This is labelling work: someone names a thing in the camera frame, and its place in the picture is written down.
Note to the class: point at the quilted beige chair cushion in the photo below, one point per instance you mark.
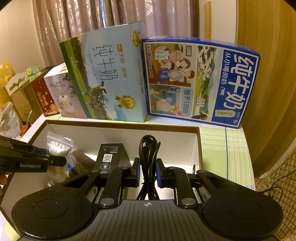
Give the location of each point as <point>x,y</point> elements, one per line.
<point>279,184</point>

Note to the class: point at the red gift box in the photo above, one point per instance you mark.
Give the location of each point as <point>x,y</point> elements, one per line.
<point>44,98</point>

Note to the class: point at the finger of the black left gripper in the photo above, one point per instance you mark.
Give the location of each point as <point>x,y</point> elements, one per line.
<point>21,146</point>
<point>56,161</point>

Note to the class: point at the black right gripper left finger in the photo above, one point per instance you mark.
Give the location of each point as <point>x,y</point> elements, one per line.
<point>134,177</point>

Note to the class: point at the cotton swab bag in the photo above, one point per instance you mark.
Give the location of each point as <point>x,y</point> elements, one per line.
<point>60,146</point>

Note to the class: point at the pink curtain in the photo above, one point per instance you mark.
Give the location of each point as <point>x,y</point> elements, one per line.
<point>57,21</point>

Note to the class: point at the green blue milk carton box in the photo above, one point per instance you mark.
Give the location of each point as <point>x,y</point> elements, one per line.
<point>107,72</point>

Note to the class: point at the brown cardboard storage box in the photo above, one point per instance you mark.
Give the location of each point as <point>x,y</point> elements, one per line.
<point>28,202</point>

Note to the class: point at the yellow plastic bag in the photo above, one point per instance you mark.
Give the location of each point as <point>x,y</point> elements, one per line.
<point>6,73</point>

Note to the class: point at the brown cardboard carton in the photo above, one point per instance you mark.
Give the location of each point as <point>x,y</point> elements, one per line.
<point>22,95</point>

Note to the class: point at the black product box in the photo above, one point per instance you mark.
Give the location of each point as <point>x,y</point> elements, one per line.
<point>111,156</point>

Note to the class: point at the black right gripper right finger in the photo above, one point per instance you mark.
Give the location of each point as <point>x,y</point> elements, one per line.
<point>161,173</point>

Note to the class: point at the person's left hand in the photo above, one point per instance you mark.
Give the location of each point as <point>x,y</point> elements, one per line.
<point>3,180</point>

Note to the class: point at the white humidifier box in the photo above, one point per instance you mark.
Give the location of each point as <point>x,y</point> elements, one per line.
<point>63,93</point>

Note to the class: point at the wooden wardrobe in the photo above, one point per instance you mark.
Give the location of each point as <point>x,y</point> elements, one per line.
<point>268,27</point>

